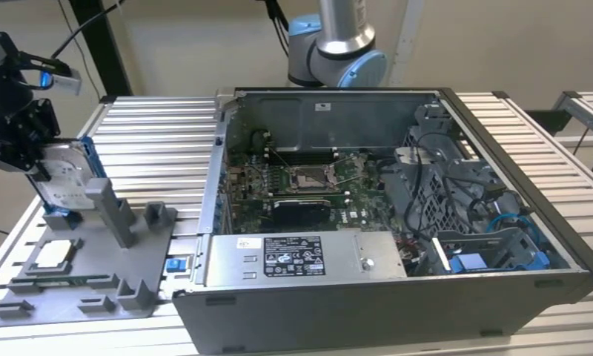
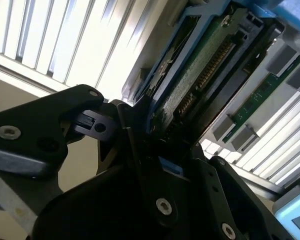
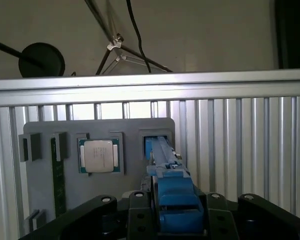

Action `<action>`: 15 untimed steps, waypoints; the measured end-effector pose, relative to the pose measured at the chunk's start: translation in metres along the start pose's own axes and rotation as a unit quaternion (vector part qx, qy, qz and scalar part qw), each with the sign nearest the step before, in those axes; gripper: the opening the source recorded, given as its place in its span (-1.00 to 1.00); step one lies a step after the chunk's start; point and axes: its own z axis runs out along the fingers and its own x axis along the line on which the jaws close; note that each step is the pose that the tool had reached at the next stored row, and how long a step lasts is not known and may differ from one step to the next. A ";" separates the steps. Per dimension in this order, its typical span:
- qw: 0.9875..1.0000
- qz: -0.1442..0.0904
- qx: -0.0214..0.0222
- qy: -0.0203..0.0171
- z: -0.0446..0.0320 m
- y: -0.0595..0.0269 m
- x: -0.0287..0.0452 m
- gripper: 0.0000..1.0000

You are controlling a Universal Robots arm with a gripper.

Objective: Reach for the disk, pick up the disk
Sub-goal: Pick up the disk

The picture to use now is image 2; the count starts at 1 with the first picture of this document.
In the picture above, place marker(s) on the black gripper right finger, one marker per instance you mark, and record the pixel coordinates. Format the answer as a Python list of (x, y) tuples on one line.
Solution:
[(227, 200)]

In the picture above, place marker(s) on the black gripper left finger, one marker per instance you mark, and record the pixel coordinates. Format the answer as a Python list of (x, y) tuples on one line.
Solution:
[(27, 120)]

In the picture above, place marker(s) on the hard disk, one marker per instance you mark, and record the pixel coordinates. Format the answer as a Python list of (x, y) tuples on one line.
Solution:
[(202, 75)]

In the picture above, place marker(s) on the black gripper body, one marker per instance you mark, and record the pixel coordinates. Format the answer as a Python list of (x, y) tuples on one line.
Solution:
[(102, 212)]

